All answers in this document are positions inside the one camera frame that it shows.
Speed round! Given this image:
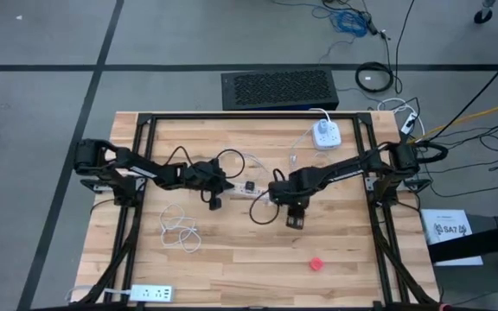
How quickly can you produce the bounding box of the long black cable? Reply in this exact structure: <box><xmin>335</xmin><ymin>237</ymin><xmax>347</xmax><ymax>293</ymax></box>
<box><xmin>428</xmin><ymin>41</ymin><xmax>498</xmax><ymax>142</ymax></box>

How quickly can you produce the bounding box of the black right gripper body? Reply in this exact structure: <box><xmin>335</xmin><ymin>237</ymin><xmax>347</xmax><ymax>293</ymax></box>
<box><xmin>269</xmin><ymin>172</ymin><xmax>317</xmax><ymax>215</ymax></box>

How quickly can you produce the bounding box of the blue cable bundle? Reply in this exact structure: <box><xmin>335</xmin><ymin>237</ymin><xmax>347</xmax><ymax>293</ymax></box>
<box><xmin>271</xmin><ymin>0</ymin><xmax>371</xmax><ymax>65</ymax></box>

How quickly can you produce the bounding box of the black power adapter cable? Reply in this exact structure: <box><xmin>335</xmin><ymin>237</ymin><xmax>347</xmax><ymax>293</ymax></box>
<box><xmin>321</xmin><ymin>0</ymin><xmax>392</xmax><ymax>41</ymax></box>

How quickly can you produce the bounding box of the white square power strip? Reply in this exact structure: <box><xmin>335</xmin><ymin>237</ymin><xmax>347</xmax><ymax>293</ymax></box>
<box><xmin>308</xmin><ymin>107</ymin><xmax>342</xmax><ymax>152</ymax></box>

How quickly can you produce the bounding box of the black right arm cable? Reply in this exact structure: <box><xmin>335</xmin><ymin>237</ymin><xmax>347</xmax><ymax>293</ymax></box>
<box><xmin>248</xmin><ymin>167</ymin><xmax>288</xmax><ymax>226</ymax></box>

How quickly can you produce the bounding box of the black crossbar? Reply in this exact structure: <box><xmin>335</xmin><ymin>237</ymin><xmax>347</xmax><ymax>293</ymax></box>
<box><xmin>428</xmin><ymin>220</ymin><xmax>498</xmax><ymax>263</ymax></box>

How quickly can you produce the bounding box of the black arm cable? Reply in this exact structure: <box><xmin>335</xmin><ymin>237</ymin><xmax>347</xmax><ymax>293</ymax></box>
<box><xmin>248</xmin><ymin>167</ymin><xmax>288</xmax><ymax>226</ymax></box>
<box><xmin>163</xmin><ymin>145</ymin><xmax>247</xmax><ymax>204</ymax></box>

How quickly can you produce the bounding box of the thin black cable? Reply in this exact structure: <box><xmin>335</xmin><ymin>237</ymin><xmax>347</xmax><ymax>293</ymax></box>
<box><xmin>437</xmin><ymin>118</ymin><xmax>498</xmax><ymax>172</ymax></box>
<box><xmin>393</xmin><ymin>0</ymin><xmax>417</xmax><ymax>95</ymax></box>
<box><xmin>429</xmin><ymin>166</ymin><xmax>498</xmax><ymax>199</ymax></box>

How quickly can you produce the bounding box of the white looped cable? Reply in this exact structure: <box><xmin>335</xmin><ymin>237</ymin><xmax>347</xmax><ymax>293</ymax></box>
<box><xmin>376</xmin><ymin>97</ymin><xmax>426</xmax><ymax>137</ymax></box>

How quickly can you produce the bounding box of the yellow cable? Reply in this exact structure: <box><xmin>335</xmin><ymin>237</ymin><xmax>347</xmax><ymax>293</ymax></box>
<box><xmin>408</xmin><ymin>98</ymin><xmax>498</xmax><ymax>143</ymax></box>

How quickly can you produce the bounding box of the white rectangular power strip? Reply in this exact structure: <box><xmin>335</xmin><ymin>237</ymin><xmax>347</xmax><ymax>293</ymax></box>
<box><xmin>230</xmin><ymin>180</ymin><xmax>274</xmax><ymax>205</ymax></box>
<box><xmin>63</xmin><ymin>283</ymin><xmax>176</xmax><ymax>303</ymax></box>

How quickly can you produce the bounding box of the black coiled cable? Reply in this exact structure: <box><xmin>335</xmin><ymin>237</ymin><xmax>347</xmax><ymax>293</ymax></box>
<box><xmin>354</xmin><ymin>60</ymin><xmax>395</xmax><ymax>94</ymax></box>

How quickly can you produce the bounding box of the black caster wheel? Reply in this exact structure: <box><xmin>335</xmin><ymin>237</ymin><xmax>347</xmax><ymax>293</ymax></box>
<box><xmin>472</xmin><ymin>0</ymin><xmax>495</xmax><ymax>25</ymax></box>

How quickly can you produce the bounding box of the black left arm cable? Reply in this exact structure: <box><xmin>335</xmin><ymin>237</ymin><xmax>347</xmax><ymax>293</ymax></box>
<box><xmin>163</xmin><ymin>145</ymin><xmax>247</xmax><ymax>204</ymax></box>

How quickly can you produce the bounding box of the small white extension socket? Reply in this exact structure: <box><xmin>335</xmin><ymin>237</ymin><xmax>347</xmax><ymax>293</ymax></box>
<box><xmin>399</xmin><ymin>111</ymin><xmax>419</xmax><ymax>136</ymax></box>

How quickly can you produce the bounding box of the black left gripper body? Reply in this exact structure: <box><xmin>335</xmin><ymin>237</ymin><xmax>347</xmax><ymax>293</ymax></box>
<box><xmin>186</xmin><ymin>158</ymin><xmax>229</xmax><ymax>199</ymax></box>

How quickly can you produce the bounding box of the black perforated computer case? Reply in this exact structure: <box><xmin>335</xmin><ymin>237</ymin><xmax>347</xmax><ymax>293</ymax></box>
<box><xmin>220</xmin><ymin>66</ymin><xmax>341</xmax><ymax>112</ymax></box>

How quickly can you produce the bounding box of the dark grey cart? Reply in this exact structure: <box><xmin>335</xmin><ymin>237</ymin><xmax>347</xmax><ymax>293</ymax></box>
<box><xmin>421</xmin><ymin>213</ymin><xmax>498</xmax><ymax>311</ymax></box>

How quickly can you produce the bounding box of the white printed paper sheet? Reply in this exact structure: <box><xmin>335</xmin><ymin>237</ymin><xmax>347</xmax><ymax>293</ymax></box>
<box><xmin>419</xmin><ymin>208</ymin><xmax>484</xmax><ymax>267</ymax></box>

